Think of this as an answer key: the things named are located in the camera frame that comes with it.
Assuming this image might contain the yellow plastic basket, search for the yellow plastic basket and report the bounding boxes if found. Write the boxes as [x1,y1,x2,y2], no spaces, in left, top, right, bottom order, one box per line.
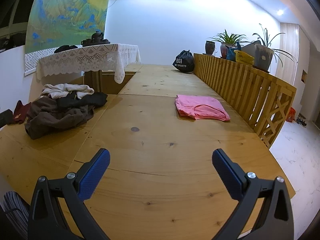
[234,50,255,65]

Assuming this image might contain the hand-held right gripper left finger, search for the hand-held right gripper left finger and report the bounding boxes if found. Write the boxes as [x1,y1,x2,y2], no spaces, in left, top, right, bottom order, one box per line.
[28,148,111,240]

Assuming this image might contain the cream ribbed sweater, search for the cream ribbed sweater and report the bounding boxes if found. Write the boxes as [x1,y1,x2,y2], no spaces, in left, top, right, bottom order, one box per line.
[41,83,95,100]

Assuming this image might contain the green plant in grey pot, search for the green plant in grey pot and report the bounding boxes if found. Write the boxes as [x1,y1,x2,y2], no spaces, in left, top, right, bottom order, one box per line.
[251,24,298,72]

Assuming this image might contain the black drawstring bag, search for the black drawstring bag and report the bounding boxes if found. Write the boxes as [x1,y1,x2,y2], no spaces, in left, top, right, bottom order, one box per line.
[172,50,195,73]

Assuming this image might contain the dark red cloth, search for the dark red cloth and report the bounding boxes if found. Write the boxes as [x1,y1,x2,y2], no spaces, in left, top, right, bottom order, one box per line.
[12,100,32,124]

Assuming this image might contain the white lace tablecloth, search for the white lace tablecloth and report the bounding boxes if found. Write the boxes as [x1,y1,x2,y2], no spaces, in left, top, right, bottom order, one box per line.
[36,44,141,84]

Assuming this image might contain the landscape wall painting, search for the landscape wall painting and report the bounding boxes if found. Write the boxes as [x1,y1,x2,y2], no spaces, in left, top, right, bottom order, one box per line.
[24,0,112,77]

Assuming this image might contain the dark shoes pair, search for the dark shoes pair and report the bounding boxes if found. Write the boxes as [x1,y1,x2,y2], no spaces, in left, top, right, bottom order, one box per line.
[296,115,309,127]

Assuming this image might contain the person's striped trousers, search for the person's striped trousers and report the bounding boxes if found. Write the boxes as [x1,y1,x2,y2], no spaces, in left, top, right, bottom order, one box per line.
[0,191,32,240]

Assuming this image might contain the dark tea tray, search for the dark tea tray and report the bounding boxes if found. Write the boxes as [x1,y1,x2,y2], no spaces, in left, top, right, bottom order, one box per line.
[80,39,110,47]

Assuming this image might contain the green plant in red pot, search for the green plant in red pot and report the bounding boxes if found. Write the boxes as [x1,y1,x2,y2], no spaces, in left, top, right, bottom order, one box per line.
[209,29,248,59]

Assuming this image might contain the wooden slatted railing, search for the wooden slatted railing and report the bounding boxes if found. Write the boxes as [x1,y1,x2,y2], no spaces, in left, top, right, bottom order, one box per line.
[193,53,297,148]

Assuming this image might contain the blue pot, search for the blue pot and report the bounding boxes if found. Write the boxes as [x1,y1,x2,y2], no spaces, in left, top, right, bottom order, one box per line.
[226,47,238,62]

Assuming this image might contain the black cloth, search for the black cloth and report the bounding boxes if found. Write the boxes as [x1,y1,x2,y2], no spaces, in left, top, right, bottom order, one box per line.
[54,45,78,54]

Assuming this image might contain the brown garment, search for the brown garment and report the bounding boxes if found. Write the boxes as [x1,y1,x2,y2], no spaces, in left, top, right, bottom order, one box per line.
[24,96,95,140]

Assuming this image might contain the grey box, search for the grey box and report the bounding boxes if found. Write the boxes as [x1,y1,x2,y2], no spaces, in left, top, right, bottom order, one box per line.
[241,40,262,55]

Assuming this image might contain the dark ceramic vase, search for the dark ceramic vase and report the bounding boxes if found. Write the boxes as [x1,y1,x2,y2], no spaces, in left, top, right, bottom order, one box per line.
[205,40,216,55]

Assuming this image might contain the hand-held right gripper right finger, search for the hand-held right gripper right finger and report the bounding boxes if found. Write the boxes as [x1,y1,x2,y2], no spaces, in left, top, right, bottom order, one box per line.
[212,148,293,240]

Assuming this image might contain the pink folded shirt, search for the pink folded shirt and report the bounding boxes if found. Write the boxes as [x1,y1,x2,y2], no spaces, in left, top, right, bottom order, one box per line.
[175,94,231,122]

